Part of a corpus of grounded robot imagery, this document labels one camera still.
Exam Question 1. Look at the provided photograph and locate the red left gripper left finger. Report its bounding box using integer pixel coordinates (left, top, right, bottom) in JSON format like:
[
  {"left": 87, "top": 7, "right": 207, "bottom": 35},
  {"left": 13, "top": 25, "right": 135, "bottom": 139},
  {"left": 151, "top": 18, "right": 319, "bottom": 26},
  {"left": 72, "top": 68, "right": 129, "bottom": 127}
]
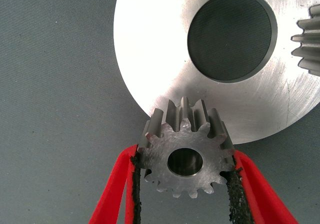
[{"left": 87, "top": 144, "right": 143, "bottom": 224}]

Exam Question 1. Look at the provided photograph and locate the round metal carrier plate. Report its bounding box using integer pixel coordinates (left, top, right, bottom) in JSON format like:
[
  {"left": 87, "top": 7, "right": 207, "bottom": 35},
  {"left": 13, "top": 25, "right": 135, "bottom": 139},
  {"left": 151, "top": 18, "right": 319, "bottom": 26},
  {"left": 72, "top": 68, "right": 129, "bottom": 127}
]
[{"left": 113, "top": 0, "right": 320, "bottom": 145}]

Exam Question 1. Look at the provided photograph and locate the dark table cloth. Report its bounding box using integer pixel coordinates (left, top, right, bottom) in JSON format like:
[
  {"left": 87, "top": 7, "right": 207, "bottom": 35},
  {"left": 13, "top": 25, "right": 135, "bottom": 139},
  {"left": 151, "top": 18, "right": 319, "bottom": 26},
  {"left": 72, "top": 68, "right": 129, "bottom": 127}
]
[{"left": 0, "top": 0, "right": 320, "bottom": 224}]

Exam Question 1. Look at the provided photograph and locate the small steel planetary gear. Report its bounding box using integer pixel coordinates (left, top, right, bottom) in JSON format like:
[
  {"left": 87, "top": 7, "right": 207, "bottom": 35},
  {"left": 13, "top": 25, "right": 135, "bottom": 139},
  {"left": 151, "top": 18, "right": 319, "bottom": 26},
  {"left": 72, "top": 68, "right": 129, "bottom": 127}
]
[
  {"left": 137, "top": 96, "right": 236, "bottom": 200},
  {"left": 290, "top": 3, "right": 320, "bottom": 76}
]

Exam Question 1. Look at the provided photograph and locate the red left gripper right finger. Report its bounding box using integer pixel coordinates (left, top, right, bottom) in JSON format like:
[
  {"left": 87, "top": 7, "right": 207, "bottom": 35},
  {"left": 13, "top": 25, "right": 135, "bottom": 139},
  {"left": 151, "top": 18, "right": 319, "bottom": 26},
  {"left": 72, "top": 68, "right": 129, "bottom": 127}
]
[{"left": 223, "top": 150, "right": 300, "bottom": 224}]

